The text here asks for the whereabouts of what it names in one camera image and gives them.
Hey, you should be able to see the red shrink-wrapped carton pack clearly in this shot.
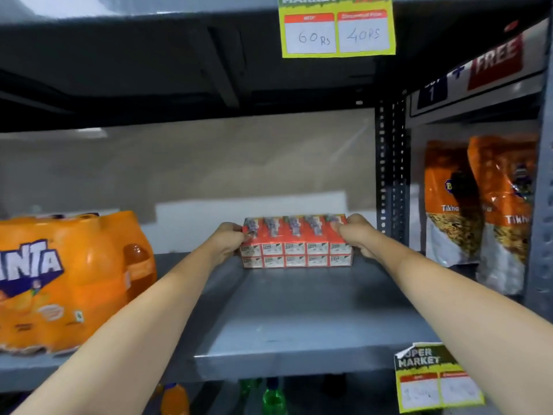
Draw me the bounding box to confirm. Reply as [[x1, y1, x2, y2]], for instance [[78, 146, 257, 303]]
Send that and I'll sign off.
[[240, 214, 353, 269]]

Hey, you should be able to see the person's left forearm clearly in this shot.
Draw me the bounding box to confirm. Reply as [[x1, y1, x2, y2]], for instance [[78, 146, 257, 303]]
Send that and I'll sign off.
[[12, 244, 222, 415]]

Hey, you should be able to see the grey metal shelf rack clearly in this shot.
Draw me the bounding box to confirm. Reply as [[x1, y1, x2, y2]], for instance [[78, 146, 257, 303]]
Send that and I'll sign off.
[[0, 0, 553, 415]]

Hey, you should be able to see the torn yellow-green price tag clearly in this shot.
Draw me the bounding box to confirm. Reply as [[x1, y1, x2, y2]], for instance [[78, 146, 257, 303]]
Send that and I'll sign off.
[[394, 342, 485, 414]]

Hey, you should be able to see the person's left hand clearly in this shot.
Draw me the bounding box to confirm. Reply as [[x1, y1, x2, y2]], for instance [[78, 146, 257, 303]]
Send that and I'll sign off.
[[202, 222, 252, 267]]

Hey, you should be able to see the green plastic bottle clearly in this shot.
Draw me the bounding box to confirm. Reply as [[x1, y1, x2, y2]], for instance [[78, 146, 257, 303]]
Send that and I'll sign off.
[[262, 378, 287, 415]]

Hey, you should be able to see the person's right forearm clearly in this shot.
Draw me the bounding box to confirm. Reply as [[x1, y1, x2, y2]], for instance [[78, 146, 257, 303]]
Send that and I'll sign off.
[[367, 243, 553, 415]]

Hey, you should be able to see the orange snack packet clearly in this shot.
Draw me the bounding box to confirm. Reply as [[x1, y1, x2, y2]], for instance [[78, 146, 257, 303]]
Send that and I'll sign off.
[[467, 135, 540, 296], [424, 141, 484, 267]]

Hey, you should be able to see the orange soda bottle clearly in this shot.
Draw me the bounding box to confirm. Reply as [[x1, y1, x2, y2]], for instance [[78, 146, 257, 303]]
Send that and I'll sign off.
[[161, 383, 190, 415]]

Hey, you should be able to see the white promotional sign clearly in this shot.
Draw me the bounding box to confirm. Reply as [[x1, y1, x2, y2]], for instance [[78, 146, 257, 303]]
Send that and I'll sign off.
[[409, 19, 550, 117]]

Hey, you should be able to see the person's right hand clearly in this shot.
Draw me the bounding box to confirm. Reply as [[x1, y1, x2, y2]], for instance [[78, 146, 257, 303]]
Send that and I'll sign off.
[[331, 214, 388, 260]]

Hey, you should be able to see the orange shrink-wrapped soda bottle pack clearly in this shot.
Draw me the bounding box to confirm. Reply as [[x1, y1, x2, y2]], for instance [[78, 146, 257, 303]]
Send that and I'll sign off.
[[0, 211, 157, 356]]

